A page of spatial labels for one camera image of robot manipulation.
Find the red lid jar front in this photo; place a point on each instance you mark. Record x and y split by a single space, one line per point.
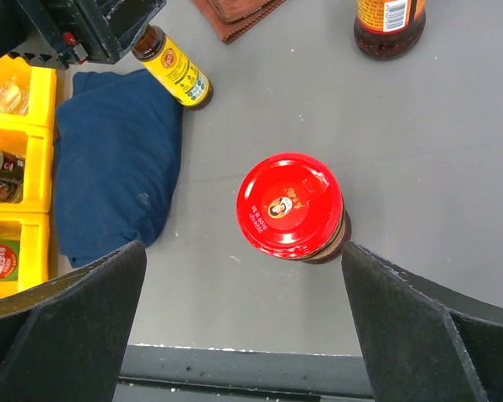
290 206

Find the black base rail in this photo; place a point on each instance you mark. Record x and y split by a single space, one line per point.
263 375

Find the red lid jar back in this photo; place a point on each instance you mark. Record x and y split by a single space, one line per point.
386 30

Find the yellow bin organizer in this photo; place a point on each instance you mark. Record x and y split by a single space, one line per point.
29 137

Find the black cap spice jar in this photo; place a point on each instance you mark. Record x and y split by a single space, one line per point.
10 193
11 167

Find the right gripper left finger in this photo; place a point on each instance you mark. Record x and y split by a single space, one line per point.
65 340

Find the brown folded towel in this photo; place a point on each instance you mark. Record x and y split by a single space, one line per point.
230 19

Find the red lid jar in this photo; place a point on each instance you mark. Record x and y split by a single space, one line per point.
386 30
290 206

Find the small yellow label bottle back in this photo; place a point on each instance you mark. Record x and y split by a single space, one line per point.
173 69

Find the navy blue folded cloth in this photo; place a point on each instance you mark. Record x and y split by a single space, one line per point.
116 164

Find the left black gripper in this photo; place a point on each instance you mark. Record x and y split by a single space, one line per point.
62 33

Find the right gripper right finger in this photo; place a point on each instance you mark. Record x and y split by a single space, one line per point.
421 341

